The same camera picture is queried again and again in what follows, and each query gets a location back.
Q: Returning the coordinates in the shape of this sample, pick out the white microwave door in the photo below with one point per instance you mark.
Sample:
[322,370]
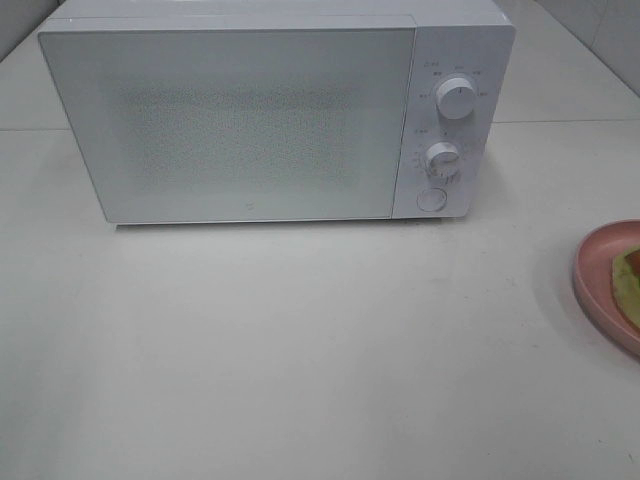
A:
[194,127]

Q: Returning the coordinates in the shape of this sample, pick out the white microwave oven body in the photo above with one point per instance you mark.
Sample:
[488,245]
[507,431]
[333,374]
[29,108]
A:
[472,38]

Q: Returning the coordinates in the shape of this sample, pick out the lower white timer knob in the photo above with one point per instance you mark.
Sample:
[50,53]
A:
[442,160]

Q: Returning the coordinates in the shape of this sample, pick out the pink plate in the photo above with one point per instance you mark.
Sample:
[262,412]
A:
[593,284]

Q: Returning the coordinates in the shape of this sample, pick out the sandwich with tomato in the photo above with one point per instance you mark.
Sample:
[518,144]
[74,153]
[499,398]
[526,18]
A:
[625,283]

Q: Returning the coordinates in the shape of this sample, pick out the upper white power knob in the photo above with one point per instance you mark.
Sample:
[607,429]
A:
[456,97]

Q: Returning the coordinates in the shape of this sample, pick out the round white door button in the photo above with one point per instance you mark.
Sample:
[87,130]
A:
[431,199]

